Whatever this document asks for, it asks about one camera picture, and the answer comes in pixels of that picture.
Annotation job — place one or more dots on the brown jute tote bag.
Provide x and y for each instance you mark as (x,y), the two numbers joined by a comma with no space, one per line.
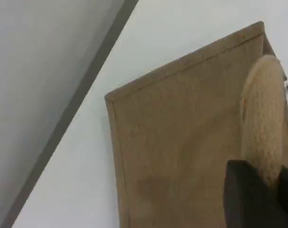
(177,123)

